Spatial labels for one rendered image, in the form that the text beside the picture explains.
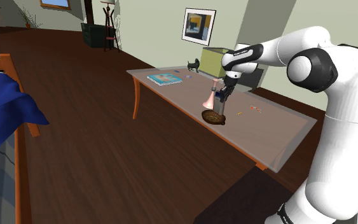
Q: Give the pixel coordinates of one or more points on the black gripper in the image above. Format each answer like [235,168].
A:
[229,83]

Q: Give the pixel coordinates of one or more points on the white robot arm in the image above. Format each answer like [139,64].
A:
[346,130]

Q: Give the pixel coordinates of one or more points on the dark grey cabinet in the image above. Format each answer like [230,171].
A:
[250,80]

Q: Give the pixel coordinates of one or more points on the pink vase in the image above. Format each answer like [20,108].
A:
[210,98]

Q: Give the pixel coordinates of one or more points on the grey bottle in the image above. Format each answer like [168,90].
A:
[218,107]

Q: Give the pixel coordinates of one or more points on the yellow-green box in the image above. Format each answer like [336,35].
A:
[212,63]

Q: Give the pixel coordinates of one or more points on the small red orange item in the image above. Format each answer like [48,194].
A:
[255,108]

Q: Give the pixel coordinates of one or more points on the brown woven basket bowl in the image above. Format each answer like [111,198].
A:
[212,117]

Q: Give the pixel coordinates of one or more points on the black dog figure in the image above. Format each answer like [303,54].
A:
[193,65]

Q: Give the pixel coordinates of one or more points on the small purple item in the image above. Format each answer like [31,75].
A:
[187,76]

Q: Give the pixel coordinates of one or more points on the grey table with wooden legs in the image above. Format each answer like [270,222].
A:
[259,133]

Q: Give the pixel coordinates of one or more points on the teal book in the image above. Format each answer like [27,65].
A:
[165,79]

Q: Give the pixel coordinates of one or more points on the dark robot stand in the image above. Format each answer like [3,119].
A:
[243,201]

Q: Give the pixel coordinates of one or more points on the dark wooden coat rack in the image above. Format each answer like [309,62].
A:
[110,28]

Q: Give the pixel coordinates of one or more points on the dark green armchair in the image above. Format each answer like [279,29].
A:
[93,35]

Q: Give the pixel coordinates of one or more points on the potted plant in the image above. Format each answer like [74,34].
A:
[29,20]

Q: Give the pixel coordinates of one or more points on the wooden bed with blue blanket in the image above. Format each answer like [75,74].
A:
[2,108]

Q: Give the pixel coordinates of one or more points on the framed wall picture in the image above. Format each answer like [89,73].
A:
[198,26]

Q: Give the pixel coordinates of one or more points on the window with wooden frame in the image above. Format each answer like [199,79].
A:
[55,3]

